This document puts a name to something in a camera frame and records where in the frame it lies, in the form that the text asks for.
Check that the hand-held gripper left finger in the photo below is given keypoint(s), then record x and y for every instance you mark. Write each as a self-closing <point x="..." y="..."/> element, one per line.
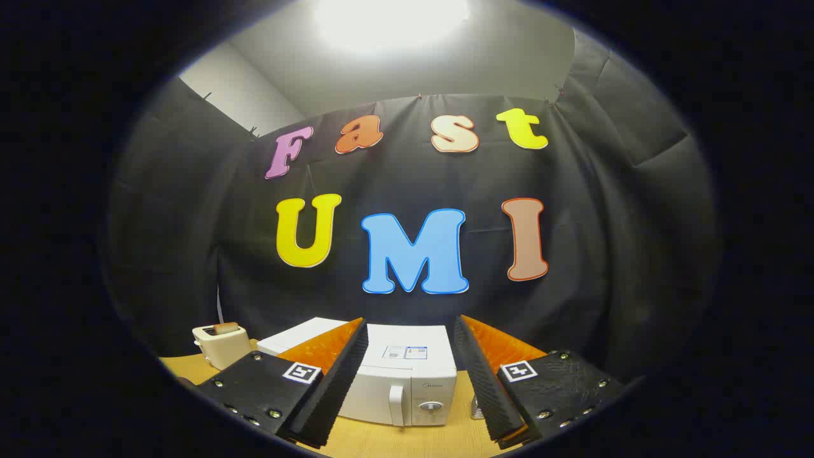
<point x="337" y="388"/>

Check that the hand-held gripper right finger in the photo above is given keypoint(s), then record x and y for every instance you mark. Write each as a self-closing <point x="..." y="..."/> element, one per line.
<point x="486" y="381"/>

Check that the white microwave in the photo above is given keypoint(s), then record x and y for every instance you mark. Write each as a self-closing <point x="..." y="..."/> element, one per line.
<point x="407" y="381"/>

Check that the metal mesh utensil holder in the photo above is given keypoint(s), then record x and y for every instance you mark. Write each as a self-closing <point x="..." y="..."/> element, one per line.
<point x="477" y="408"/>

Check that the cream toaster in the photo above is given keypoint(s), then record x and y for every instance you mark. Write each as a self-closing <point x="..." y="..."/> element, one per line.
<point x="226" y="348"/>

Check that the toast bread slice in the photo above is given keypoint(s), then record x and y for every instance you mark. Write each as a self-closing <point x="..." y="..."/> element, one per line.
<point x="226" y="328"/>

